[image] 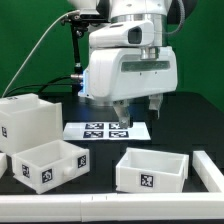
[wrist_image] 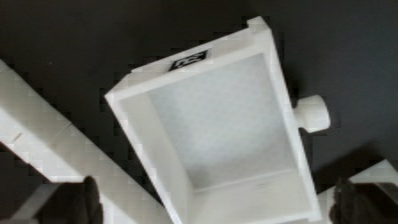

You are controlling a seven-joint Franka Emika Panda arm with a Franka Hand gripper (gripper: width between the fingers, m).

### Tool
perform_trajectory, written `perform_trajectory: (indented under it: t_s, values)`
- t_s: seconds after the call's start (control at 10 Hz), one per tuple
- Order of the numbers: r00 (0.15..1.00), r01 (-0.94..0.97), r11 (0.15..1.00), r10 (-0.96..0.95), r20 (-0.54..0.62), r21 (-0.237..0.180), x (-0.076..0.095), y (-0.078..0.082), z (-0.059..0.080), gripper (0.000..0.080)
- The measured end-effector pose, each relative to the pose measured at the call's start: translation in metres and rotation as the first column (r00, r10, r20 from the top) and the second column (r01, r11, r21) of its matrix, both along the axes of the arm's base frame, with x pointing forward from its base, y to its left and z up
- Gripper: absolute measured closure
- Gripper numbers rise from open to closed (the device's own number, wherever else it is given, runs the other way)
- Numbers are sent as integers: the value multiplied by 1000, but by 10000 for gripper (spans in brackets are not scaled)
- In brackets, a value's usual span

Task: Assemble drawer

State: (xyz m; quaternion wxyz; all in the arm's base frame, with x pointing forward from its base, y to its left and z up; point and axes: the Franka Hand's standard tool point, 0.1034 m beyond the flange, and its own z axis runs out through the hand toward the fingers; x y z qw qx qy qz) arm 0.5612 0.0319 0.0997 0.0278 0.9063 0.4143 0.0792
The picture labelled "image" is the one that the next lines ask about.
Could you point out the white block at left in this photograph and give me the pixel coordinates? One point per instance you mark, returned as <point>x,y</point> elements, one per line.
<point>3,164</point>

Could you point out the white drawer cabinet box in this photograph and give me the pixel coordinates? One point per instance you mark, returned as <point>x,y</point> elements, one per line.
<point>27,121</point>

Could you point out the black camera stand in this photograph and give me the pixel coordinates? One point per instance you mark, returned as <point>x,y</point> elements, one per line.
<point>79,25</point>

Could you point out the white front border rail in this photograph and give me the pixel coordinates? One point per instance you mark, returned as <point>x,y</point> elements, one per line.
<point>111,207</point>

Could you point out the white drawer with knob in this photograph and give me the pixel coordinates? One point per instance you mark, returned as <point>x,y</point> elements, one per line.
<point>47,166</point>

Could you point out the white drawer without knob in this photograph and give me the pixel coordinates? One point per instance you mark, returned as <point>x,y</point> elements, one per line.
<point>150,171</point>

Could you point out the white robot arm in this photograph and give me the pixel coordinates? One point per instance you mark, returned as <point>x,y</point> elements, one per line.
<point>117,11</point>

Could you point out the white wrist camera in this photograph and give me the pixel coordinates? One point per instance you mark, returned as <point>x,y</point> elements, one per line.
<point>122,34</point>

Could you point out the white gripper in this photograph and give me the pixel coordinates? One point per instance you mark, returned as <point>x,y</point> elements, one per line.
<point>120,73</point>

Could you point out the white marker sheet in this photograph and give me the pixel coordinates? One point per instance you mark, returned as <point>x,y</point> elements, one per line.
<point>105,131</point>

